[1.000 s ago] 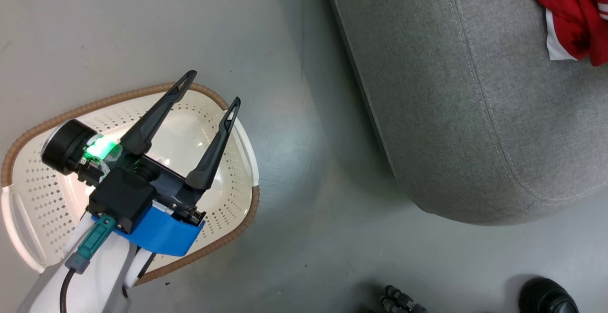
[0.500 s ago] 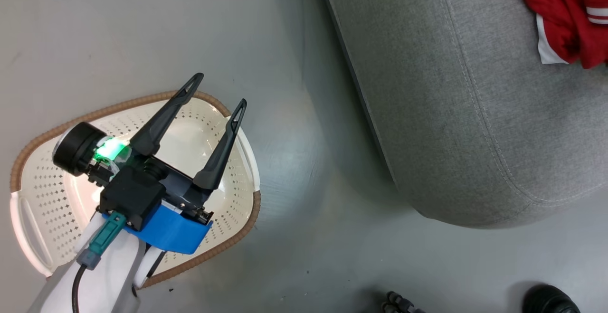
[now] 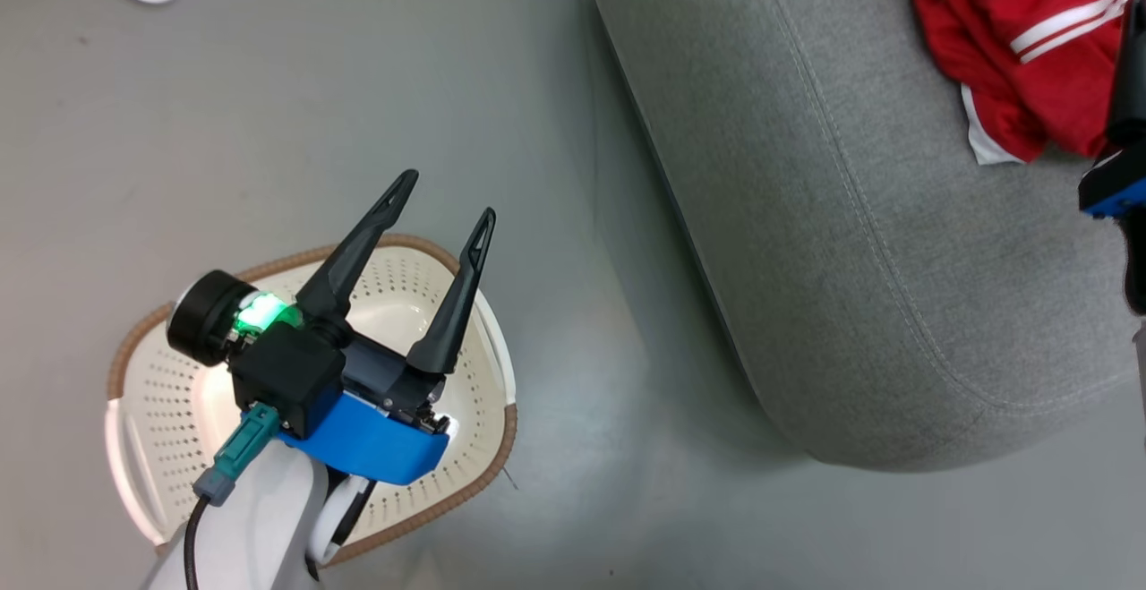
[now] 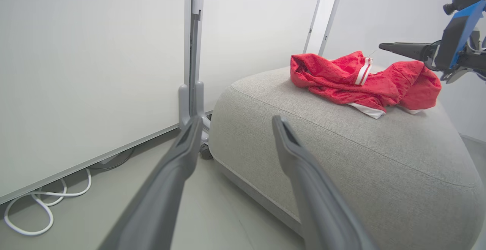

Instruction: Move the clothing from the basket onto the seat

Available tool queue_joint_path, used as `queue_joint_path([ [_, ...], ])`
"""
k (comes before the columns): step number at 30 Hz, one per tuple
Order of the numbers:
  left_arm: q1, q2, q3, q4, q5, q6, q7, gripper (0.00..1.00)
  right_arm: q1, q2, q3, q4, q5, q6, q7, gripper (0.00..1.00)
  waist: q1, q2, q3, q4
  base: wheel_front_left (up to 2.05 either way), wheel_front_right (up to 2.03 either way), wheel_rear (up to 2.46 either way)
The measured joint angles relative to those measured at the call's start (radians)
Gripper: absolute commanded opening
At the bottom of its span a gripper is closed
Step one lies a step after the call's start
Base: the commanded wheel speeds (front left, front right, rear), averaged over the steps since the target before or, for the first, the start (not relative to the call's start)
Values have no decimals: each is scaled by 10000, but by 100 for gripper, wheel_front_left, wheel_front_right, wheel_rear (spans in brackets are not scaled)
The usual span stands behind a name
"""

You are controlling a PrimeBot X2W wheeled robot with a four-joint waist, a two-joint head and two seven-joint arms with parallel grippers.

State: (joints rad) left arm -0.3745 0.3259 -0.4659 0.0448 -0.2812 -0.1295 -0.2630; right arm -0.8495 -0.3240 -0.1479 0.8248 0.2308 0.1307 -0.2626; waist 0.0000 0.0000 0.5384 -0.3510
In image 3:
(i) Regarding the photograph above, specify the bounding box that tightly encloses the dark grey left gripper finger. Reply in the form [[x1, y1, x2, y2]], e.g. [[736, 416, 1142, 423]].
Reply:
[[296, 168, 420, 346], [406, 207, 497, 375]]

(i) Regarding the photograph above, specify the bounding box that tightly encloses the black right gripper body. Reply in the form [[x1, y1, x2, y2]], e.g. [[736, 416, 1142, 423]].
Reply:
[[1107, 0, 1146, 149]]

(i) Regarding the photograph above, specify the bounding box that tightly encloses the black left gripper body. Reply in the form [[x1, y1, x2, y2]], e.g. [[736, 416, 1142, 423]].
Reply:
[[167, 269, 450, 435]]

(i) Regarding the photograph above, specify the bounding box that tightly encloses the red clothing item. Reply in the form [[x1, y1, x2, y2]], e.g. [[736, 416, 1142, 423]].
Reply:
[[901, 0, 1146, 167]]

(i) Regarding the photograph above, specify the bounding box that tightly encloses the white perforated laundry basket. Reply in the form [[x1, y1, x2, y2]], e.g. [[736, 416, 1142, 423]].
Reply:
[[104, 233, 519, 566]]

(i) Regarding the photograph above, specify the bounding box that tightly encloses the grey fabric sofa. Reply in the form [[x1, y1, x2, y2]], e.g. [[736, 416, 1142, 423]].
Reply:
[[586, 0, 1146, 473]]

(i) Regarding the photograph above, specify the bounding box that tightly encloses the black cable with teal plug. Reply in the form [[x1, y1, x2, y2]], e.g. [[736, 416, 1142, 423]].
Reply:
[[183, 402, 284, 590]]

